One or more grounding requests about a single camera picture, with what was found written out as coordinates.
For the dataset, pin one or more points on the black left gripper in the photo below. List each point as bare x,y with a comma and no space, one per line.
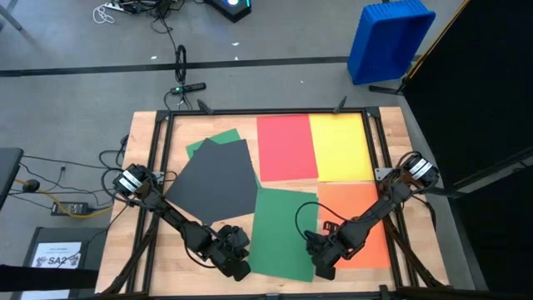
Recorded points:
229,248

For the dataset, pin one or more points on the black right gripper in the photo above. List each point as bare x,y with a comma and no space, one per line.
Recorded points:
327,250

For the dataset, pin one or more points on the orange paper sheet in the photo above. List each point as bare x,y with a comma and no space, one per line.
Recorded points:
354,200

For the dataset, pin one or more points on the black paper sheet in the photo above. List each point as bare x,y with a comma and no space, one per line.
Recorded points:
212,183

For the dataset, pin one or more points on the yellow paper sheet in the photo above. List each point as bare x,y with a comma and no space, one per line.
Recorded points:
341,146

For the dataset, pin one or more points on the red paper sheet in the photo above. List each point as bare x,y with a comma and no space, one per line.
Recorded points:
287,146

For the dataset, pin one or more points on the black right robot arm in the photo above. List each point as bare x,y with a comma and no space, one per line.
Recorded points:
383,204

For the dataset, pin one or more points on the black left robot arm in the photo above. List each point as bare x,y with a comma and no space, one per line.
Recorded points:
175,218

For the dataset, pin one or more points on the grey metal mounting plate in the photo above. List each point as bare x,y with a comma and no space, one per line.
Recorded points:
381,173

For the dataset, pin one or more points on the black USB hub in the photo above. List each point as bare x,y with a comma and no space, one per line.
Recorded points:
191,87

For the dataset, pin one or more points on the white SA2 label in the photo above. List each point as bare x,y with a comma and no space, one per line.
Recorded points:
56,252

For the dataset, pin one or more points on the black case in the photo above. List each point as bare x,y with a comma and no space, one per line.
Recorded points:
37,233

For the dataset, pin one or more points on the black round plug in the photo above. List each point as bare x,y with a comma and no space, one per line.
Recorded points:
31,186

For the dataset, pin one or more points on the blue plastic bin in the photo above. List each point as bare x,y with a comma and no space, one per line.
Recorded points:
387,46

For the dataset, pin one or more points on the black partition panel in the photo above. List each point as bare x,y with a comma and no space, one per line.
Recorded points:
479,83

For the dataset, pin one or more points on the black furniture corner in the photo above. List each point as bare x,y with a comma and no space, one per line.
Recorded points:
8,175

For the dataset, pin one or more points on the black computer with lights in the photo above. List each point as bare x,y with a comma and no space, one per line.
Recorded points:
233,12

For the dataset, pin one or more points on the white power strip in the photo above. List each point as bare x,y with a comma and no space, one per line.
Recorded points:
113,6

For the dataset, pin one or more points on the grey metal leg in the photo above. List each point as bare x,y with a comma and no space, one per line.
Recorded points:
12,20

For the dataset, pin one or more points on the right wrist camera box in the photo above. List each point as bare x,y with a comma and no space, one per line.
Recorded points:
325,271

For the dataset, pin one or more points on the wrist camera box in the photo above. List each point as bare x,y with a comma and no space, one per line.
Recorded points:
241,271
325,271

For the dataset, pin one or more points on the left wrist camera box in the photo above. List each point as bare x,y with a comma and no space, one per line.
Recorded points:
241,271

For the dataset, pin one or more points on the black aluminium table frame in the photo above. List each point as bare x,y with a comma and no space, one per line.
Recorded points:
266,111

